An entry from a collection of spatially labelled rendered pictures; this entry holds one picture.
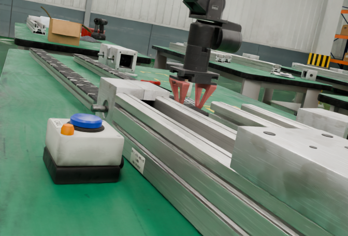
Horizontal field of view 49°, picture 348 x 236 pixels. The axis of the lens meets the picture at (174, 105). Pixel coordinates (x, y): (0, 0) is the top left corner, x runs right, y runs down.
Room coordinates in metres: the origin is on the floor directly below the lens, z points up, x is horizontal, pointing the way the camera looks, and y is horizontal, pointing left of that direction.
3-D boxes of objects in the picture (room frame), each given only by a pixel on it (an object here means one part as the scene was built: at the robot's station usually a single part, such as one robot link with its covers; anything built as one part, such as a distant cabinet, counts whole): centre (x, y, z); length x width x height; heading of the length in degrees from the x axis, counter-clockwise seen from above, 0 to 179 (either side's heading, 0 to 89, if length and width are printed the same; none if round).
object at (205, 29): (0.89, -0.04, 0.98); 0.07 x 0.06 x 0.07; 120
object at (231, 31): (0.91, -0.07, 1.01); 0.12 x 0.09 x 0.12; 120
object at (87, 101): (1.23, 0.39, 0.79); 0.96 x 0.04 x 0.03; 30
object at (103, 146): (0.47, 0.10, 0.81); 0.10 x 0.08 x 0.06; 120
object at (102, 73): (1.32, 0.23, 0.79); 0.96 x 0.04 x 0.03; 30
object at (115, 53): (1.65, 0.27, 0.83); 0.11 x 0.10 x 0.10; 119
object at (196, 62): (0.89, -0.03, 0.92); 0.10 x 0.07 x 0.07; 120
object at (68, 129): (0.43, 0.12, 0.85); 0.02 x 0.02 x 0.01
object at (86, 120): (0.47, 0.11, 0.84); 0.04 x 0.04 x 0.02
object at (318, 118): (0.74, -0.30, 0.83); 0.11 x 0.10 x 0.10; 133
